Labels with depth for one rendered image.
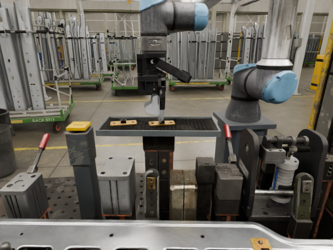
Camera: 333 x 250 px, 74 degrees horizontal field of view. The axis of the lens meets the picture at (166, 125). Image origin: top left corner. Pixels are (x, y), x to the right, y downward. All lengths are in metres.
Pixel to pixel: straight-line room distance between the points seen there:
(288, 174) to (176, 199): 0.32
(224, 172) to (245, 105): 0.40
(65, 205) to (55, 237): 0.59
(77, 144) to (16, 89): 3.88
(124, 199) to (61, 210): 0.62
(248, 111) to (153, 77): 0.47
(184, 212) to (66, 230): 0.28
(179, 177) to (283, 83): 0.47
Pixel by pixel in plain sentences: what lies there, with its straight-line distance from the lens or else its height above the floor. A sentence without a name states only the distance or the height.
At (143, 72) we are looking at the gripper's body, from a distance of 0.66.
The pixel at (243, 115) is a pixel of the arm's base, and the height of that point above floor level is 1.13.
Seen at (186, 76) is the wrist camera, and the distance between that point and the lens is 0.67.
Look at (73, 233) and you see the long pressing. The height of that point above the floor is 1.00.
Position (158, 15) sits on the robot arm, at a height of 1.47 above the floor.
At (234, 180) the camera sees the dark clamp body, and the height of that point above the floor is 1.07.
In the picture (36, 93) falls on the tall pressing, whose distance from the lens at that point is 4.50.
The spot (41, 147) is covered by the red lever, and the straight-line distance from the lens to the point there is 0.78.
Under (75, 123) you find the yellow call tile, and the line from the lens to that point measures 0.78.
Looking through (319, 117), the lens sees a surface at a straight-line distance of 3.75.
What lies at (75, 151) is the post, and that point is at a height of 1.08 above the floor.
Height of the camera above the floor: 1.40
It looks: 20 degrees down
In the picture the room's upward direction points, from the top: straight up
